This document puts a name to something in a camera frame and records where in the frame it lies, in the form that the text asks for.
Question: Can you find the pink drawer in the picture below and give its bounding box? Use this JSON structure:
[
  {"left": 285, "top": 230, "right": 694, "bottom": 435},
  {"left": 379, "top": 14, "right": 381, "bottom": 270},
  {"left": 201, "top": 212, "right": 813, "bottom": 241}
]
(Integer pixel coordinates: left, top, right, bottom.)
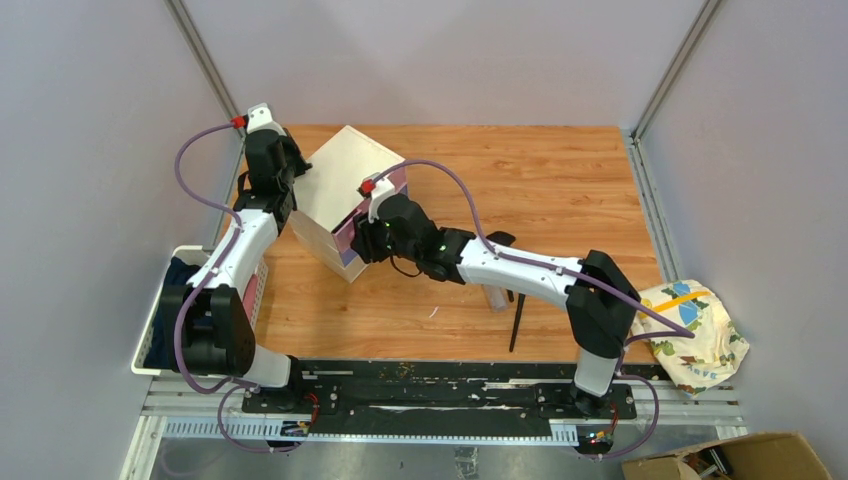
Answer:
[{"left": 331, "top": 200, "right": 370, "bottom": 253}]

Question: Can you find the white mini drawer cabinet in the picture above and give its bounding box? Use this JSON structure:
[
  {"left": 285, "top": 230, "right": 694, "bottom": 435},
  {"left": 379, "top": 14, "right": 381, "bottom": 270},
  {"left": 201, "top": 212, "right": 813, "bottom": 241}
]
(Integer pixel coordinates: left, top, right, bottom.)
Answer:
[{"left": 288, "top": 126, "right": 403, "bottom": 283}]

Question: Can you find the thin black makeup brush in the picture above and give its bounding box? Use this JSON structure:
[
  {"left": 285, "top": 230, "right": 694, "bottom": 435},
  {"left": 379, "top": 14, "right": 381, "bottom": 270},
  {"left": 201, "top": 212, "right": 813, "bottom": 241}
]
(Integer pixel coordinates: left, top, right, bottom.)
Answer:
[{"left": 509, "top": 293, "right": 526, "bottom": 353}]

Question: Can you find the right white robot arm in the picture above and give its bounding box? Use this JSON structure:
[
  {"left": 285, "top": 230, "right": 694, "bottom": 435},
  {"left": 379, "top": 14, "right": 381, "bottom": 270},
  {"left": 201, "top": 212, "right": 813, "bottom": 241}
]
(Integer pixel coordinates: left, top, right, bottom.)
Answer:
[{"left": 351, "top": 194, "right": 641, "bottom": 418}]

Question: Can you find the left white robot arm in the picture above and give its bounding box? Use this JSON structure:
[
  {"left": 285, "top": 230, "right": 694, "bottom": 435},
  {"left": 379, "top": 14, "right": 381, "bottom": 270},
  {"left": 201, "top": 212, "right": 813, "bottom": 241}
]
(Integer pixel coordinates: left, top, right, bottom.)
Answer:
[{"left": 159, "top": 124, "right": 309, "bottom": 413}]

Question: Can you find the small clear bottle black cap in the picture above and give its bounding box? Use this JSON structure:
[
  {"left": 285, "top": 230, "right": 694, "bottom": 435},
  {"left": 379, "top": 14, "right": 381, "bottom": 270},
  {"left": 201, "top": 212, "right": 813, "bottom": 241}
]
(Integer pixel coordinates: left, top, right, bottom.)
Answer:
[{"left": 483, "top": 285, "right": 511, "bottom": 313}]

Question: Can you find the dark blue cloth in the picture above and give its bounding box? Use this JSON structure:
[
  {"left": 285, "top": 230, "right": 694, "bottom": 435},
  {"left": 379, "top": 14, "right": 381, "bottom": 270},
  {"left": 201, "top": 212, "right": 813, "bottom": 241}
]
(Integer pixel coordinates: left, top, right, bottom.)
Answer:
[{"left": 143, "top": 257, "right": 200, "bottom": 370}]

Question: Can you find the white perforated basket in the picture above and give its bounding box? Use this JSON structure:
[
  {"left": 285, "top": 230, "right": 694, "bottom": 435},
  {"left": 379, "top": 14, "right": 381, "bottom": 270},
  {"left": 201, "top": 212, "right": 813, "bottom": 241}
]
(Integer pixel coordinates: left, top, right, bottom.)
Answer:
[{"left": 131, "top": 245, "right": 269, "bottom": 376}]

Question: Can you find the printed cream cloth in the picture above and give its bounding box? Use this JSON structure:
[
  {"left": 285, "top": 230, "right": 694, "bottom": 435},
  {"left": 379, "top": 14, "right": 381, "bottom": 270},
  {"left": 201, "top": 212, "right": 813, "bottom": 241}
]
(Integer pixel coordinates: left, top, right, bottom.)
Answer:
[{"left": 631, "top": 280, "right": 750, "bottom": 398}]

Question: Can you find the cardboard box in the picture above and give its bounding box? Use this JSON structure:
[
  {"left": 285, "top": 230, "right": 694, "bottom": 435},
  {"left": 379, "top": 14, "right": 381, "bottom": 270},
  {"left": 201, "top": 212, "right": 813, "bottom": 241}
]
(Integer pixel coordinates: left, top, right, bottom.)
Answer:
[{"left": 622, "top": 432, "right": 832, "bottom": 479}]

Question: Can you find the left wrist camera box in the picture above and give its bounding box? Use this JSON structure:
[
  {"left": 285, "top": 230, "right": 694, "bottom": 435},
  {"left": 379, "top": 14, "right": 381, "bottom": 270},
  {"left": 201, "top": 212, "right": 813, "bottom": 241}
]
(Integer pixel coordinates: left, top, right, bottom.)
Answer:
[{"left": 245, "top": 103, "right": 287, "bottom": 136}]

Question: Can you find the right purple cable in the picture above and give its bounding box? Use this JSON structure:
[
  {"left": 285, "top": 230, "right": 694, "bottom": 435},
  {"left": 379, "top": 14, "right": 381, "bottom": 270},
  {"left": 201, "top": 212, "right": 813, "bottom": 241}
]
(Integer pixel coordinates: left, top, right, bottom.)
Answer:
[{"left": 359, "top": 158, "right": 697, "bottom": 462}]

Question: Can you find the purple cable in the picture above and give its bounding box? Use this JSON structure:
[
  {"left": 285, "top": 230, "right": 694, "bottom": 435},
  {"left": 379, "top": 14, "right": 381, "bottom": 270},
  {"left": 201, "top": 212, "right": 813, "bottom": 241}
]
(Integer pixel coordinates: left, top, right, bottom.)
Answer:
[
  {"left": 359, "top": 158, "right": 697, "bottom": 462},
  {"left": 172, "top": 115, "right": 303, "bottom": 456}
]

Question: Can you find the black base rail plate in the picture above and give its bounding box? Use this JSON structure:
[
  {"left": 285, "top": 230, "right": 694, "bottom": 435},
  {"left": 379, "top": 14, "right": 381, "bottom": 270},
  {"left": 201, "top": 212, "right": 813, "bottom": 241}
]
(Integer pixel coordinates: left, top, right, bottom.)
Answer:
[{"left": 241, "top": 359, "right": 637, "bottom": 446}]

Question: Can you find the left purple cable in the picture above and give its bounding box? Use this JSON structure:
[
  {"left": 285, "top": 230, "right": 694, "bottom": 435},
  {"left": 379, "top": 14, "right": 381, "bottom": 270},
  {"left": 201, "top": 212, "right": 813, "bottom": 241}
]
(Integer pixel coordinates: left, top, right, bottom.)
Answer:
[{"left": 172, "top": 115, "right": 303, "bottom": 456}]

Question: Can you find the white slotted cable duct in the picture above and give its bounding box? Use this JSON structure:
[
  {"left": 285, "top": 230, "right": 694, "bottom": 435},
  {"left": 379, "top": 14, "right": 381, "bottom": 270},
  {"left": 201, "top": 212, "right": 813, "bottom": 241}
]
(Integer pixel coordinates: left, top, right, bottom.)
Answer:
[{"left": 162, "top": 414, "right": 581, "bottom": 445}]

